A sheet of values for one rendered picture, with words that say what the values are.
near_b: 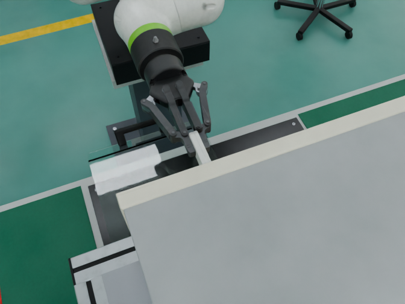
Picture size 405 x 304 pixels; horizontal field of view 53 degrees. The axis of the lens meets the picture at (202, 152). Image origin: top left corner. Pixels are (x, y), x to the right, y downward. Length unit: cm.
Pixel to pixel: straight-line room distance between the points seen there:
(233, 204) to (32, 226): 77
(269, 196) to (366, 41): 233
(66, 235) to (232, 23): 193
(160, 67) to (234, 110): 150
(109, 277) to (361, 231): 38
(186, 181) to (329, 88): 199
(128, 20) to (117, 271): 47
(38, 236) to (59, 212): 8
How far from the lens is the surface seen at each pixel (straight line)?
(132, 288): 66
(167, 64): 74
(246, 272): 45
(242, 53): 251
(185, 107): 71
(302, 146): 53
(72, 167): 211
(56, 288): 108
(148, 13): 83
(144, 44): 78
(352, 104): 136
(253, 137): 119
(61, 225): 113
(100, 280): 67
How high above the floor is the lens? 175
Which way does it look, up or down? 58 degrees down
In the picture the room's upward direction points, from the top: straight up
